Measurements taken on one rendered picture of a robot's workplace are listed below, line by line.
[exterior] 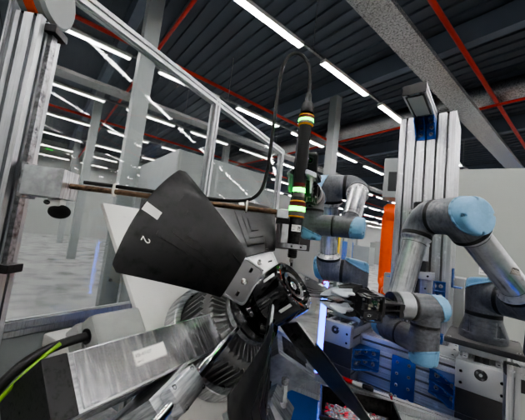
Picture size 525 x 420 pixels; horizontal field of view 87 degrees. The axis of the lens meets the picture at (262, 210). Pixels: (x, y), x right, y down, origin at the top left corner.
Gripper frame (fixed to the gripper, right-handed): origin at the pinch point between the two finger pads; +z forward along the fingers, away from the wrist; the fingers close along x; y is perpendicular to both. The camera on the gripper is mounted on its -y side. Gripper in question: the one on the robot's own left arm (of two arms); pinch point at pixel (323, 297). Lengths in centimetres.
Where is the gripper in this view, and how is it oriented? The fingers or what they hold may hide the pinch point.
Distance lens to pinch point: 83.7
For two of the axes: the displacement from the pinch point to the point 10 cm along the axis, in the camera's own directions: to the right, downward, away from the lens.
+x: -1.1, 9.9, 0.1
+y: 1.2, 0.2, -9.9
